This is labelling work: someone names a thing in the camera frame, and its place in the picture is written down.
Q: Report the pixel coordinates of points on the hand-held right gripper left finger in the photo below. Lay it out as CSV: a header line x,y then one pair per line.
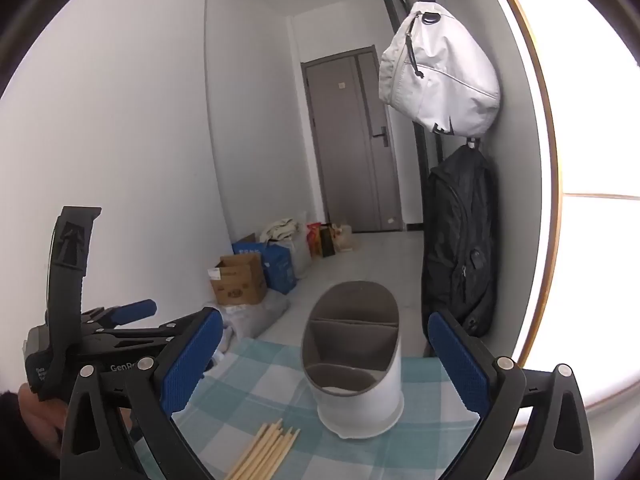
x,y
192,360

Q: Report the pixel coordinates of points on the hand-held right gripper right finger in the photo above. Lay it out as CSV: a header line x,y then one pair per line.
x,y
460,360

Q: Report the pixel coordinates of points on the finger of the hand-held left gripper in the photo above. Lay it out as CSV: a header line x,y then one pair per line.
x,y
135,310
150,332

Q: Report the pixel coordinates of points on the white grey utensil holder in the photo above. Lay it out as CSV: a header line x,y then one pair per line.
x,y
360,400

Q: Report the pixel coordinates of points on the bundle of wooden chopsticks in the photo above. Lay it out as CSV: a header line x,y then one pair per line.
x,y
265,452

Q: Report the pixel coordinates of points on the person's left hand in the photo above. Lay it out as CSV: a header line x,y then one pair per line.
x,y
42,415

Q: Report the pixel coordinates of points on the grey plastic sack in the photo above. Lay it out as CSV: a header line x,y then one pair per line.
x,y
255,315

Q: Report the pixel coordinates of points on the brown cardboard box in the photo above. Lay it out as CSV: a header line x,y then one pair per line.
x,y
240,282

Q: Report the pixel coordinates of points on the teal checked tablecloth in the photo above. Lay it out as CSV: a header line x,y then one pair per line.
x,y
280,385

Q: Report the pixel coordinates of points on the black backpack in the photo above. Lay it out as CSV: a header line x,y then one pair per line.
x,y
455,240

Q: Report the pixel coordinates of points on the blue cardboard box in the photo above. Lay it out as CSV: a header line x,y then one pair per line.
x,y
280,267

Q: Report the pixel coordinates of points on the tall white sack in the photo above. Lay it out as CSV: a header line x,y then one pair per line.
x,y
301,252

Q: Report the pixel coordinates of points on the beige folded cloth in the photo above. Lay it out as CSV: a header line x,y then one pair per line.
x,y
279,230

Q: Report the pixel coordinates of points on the clear plastic container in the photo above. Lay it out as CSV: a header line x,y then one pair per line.
x,y
345,237

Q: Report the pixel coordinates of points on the red yellow bag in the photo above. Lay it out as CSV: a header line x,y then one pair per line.
x,y
314,240

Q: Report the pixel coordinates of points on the grey door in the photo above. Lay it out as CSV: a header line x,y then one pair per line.
x,y
345,150

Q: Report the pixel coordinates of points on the white sling bag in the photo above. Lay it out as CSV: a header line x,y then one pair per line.
x,y
440,75

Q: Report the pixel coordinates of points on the wall hook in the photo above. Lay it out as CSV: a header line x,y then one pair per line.
x,y
473,143

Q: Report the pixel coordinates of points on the black sliding door frame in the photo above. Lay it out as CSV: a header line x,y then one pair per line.
x,y
422,145

